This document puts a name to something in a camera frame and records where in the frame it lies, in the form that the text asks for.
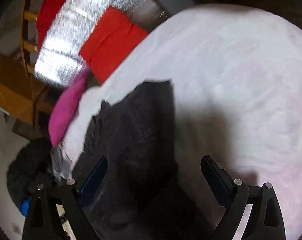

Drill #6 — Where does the magenta pillow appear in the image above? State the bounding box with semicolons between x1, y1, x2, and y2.
48;68;91;147

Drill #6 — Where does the white pink bed quilt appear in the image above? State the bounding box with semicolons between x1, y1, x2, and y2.
63;4;302;239

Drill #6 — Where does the black coat pile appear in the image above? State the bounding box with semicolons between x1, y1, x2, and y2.
7;137;56;209

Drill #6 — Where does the black quilted jacket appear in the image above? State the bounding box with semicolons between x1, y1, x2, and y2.
73;81;210;239

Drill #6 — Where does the wooden cabinet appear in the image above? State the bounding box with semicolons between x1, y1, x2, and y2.
0;53;54;126

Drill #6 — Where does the grey folded garment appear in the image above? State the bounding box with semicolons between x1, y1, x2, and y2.
50;144;72;183

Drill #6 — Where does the blue garment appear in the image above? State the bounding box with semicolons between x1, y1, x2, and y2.
19;197;32;217

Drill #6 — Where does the red square cushion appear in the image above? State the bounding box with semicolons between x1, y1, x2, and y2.
79;7;148;84

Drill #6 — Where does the wooden stair railing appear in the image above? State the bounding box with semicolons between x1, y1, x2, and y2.
19;0;39;76

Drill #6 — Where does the silver foil headboard panel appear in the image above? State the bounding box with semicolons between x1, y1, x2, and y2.
33;0;169;89

